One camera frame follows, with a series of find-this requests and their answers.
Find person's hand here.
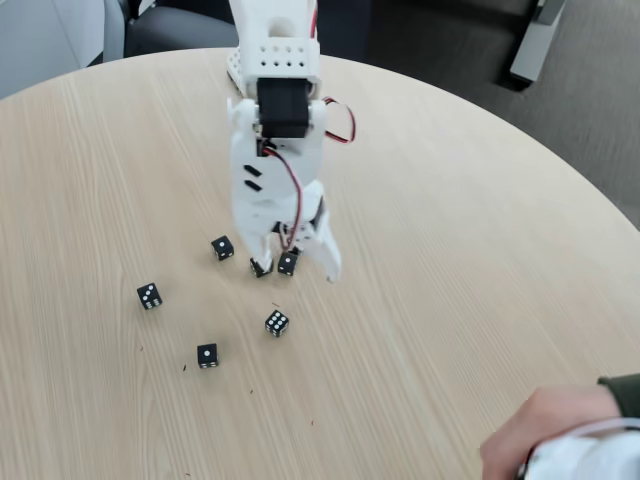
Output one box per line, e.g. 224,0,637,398
479,384,624,480

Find white cabinet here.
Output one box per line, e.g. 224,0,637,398
0,0,126,100

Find grey table leg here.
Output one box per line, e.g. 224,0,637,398
509,0,567,84

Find dark grey chair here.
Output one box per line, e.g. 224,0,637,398
123,4,240,59

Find dark upholstered bench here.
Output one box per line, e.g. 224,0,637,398
319,0,532,92

